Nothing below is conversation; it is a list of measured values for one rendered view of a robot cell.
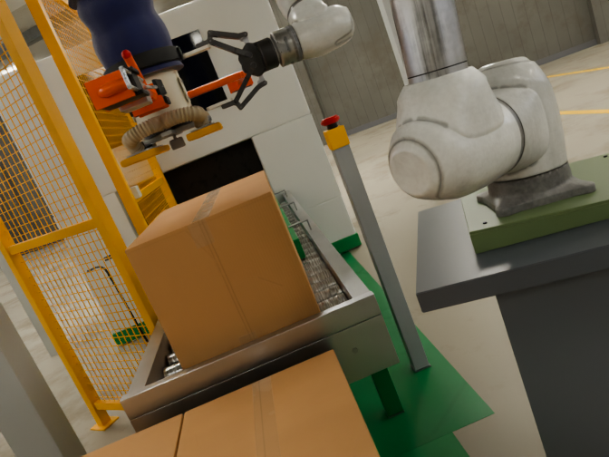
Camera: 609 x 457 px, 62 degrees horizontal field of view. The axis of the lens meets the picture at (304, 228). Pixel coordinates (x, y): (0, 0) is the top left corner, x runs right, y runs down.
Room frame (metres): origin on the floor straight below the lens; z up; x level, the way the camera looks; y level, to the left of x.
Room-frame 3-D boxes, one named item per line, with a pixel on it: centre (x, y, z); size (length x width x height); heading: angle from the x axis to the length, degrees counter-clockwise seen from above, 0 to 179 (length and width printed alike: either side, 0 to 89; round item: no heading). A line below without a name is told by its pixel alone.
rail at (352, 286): (2.41, -0.02, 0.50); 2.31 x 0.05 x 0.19; 3
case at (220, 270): (1.58, 0.25, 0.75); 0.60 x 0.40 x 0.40; 1
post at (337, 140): (1.82, -0.23, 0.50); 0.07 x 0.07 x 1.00; 3
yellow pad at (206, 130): (1.60, 0.17, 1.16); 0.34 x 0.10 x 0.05; 4
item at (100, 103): (0.99, 0.23, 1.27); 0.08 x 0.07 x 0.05; 4
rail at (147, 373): (2.38, 0.63, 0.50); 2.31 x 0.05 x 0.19; 3
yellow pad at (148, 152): (1.58, 0.36, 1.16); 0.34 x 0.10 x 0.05; 4
